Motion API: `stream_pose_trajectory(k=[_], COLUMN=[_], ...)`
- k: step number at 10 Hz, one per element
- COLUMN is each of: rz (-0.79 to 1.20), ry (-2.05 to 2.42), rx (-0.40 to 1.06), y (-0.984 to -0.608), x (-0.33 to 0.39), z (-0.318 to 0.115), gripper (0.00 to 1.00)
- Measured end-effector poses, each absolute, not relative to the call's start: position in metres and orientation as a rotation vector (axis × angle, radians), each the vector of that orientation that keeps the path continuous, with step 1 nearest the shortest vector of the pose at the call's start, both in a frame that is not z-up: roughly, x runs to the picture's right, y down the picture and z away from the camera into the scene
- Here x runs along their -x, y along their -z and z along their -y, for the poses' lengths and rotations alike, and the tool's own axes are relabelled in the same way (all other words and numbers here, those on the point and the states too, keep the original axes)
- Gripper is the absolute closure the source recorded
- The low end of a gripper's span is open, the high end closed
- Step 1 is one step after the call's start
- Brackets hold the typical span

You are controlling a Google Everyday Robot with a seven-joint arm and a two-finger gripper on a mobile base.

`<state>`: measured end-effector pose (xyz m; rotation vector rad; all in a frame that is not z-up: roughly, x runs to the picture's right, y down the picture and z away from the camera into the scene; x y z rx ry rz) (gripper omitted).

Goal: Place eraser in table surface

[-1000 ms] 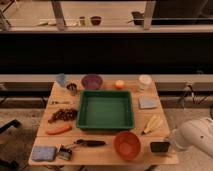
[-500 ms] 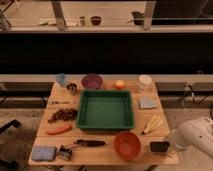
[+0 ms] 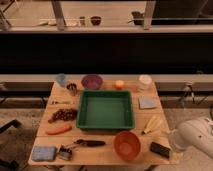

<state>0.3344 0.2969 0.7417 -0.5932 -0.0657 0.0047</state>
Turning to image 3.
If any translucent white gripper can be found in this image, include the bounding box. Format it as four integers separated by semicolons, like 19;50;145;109
168;130;184;153

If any black eraser block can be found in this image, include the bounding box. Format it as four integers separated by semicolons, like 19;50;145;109
150;142;170;158

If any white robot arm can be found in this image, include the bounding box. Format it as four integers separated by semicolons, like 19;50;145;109
168;117;213;159

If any yellow corn cob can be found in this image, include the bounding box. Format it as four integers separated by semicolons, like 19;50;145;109
142;115;163;134

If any orange plastic bowl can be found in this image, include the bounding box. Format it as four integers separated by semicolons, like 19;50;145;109
113;131;141;161

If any blue cloth square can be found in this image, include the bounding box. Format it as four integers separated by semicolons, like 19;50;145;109
139;96;157;109

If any orange fruit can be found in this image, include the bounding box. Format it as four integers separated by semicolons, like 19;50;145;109
115;80;124;90

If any green plastic tray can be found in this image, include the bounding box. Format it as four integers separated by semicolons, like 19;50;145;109
76;90;135;130

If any wooden table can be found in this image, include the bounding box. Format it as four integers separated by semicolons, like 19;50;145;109
28;80;182;166

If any purple bowl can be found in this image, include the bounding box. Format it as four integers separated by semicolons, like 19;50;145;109
81;74;103;90

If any orange carrot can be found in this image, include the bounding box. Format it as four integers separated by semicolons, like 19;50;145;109
45;124;72;135

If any small metal binder clip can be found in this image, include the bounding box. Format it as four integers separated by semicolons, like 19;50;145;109
58;145;73;161

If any bunch of dark grapes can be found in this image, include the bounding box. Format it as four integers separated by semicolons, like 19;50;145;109
48;109;77;123

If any small metal cup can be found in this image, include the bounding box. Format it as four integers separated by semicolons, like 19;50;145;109
66;83;77;96

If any thin pen on table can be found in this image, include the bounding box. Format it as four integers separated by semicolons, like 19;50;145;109
51;101;71;105

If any blue sponge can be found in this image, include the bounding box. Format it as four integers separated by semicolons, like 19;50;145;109
31;146;57;162

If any light blue cup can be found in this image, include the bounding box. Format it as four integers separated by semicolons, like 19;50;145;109
56;73;67;87

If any dark background pot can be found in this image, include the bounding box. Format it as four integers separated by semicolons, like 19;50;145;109
132;11;144;25

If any dark red background bowl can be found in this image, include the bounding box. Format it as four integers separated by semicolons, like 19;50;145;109
90;16;102;26

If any small background cup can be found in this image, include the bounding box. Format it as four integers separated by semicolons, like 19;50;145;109
79;16;86;26

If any black handled peeler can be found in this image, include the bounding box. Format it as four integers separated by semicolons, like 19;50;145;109
74;139;106;147

